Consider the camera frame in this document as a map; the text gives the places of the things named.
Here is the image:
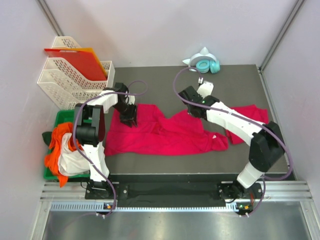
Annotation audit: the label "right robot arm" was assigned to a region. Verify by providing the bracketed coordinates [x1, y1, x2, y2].
[177, 86, 285, 198]

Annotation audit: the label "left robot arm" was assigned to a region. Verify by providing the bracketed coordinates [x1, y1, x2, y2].
[72, 82, 138, 199]

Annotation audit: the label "orange t shirt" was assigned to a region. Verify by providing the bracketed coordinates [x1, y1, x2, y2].
[44, 122, 89, 188]

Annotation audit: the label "folded pink t shirt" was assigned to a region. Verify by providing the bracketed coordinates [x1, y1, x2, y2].
[225, 104, 269, 145]

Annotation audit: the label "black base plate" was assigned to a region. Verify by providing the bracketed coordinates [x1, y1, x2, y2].
[84, 181, 265, 208]

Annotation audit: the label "purple cable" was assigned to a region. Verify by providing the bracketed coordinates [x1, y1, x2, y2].
[173, 66, 294, 218]
[72, 80, 149, 217]

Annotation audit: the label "pink t shirt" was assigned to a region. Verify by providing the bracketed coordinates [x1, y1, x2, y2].
[104, 103, 229, 157]
[225, 104, 269, 145]

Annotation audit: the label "grey cable duct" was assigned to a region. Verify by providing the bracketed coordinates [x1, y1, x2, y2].
[50, 201, 249, 213]

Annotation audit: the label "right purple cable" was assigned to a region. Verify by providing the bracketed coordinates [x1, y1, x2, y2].
[173, 66, 294, 218]

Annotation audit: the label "white t shirt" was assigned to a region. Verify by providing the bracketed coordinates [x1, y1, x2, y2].
[57, 132, 104, 177]

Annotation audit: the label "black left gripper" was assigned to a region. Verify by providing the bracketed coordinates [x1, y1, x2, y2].
[113, 101, 138, 127]

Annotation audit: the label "red orange folder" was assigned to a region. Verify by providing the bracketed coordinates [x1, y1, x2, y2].
[44, 48, 108, 81]

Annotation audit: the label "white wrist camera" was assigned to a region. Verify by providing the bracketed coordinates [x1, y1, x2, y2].
[196, 77, 214, 98]
[127, 95, 136, 105]

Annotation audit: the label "white file organizer rack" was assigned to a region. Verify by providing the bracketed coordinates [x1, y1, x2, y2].
[37, 36, 116, 110]

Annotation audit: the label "dark green cloth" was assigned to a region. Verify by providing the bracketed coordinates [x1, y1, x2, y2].
[41, 131, 53, 147]

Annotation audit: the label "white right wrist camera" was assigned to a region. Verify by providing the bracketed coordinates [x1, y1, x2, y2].
[196, 77, 214, 98]

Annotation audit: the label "teal cat ear headphones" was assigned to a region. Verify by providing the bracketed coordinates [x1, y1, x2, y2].
[182, 47, 221, 74]

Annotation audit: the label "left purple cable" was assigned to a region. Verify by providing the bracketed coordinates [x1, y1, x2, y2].
[72, 80, 149, 217]

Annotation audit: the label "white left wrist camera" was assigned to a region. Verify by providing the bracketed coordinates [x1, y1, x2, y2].
[127, 95, 136, 105]

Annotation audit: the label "green plastic bin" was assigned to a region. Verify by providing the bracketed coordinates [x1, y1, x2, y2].
[43, 110, 90, 182]

